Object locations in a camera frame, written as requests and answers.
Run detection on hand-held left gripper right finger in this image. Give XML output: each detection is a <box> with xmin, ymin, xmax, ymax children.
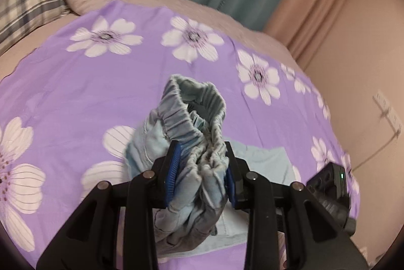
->
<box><xmin>222</xmin><ymin>141</ymin><xmax>370</xmax><ymax>270</ymax></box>

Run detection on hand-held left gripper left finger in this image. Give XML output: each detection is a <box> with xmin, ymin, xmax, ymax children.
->
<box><xmin>36</xmin><ymin>140</ymin><xmax>183</xmax><ymax>270</ymax></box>

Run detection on mint green strawberry print pants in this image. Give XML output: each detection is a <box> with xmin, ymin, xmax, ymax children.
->
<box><xmin>124</xmin><ymin>74</ymin><xmax>302</xmax><ymax>258</ymax></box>

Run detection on purple floral blanket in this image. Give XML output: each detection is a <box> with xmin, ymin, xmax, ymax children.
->
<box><xmin>0</xmin><ymin>0</ymin><xmax>360</xmax><ymax>270</ymax></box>

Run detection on thin wall cable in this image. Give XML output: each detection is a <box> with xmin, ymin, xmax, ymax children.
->
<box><xmin>350</xmin><ymin>128</ymin><xmax>400</xmax><ymax>173</ymax></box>

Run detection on white wall socket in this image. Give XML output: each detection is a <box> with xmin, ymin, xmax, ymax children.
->
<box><xmin>372</xmin><ymin>91</ymin><xmax>404</xmax><ymax>132</ymax></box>

